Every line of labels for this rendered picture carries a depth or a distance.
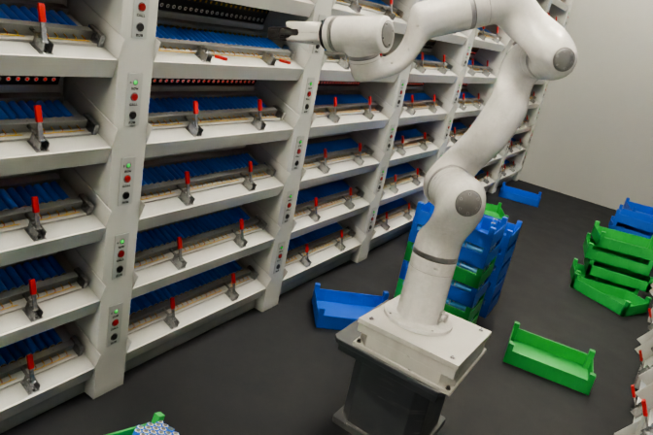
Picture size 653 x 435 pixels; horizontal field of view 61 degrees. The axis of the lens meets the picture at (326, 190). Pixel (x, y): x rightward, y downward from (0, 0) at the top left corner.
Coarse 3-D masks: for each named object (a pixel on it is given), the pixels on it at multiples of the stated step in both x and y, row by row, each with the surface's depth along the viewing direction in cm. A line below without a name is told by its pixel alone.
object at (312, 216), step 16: (352, 176) 258; (304, 192) 230; (320, 192) 236; (336, 192) 243; (352, 192) 250; (368, 192) 254; (304, 208) 220; (320, 208) 228; (336, 208) 236; (352, 208) 242; (304, 224) 214; (320, 224) 223
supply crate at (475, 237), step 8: (424, 208) 218; (416, 216) 211; (424, 216) 209; (424, 224) 210; (488, 224) 217; (504, 224) 212; (472, 232) 201; (480, 232) 199; (496, 232) 201; (464, 240) 203; (472, 240) 201; (480, 240) 200; (488, 240) 198; (496, 240) 205; (488, 248) 199
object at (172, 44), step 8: (160, 40) 135; (168, 40) 138; (176, 40) 140; (184, 40) 143; (168, 48) 138; (176, 48) 140; (184, 48) 142; (192, 48) 144; (208, 48) 149; (216, 48) 151; (224, 48) 154; (232, 48) 156; (240, 48) 158; (248, 48) 162; (256, 48) 165; (264, 48) 169; (248, 56) 161; (256, 56) 163; (288, 56) 178
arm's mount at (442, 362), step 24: (360, 336) 149; (384, 336) 141; (408, 336) 140; (432, 336) 143; (456, 336) 146; (480, 336) 149; (384, 360) 141; (408, 360) 138; (432, 360) 134; (456, 360) 133; (432, 384) 135; (456, 384) 136
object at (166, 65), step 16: (160, 16) 148; (176, 16) 152; (192, 16) 156; (288, 48) 179; (160, 64) 132; (176, 64) 136; (192, 64) 140; (208, 64) 144; (224, 64) 149; (240, 64) 155; (256, 64) 161; (288, 64) 175; (304, 64) 179; (272, 80) 170; (288, 80) 177
